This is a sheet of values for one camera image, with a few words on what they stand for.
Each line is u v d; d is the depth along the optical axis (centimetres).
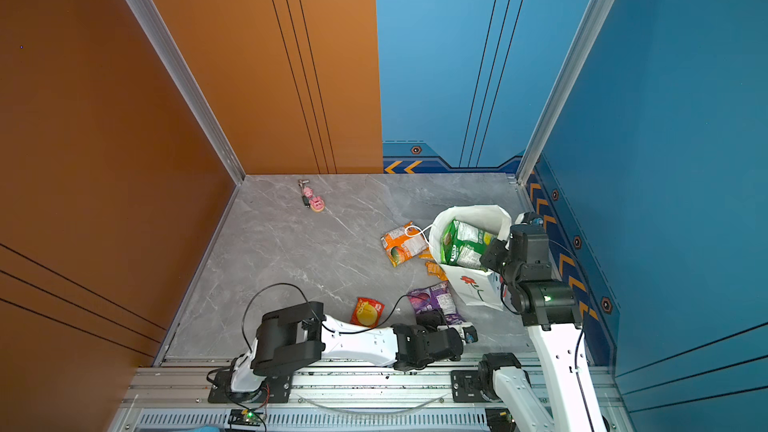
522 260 48
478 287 72
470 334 69
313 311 48
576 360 40
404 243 96
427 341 62
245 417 71
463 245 77
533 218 59
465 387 72
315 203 109
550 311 43
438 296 85
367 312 84
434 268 94
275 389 73
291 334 50
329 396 73
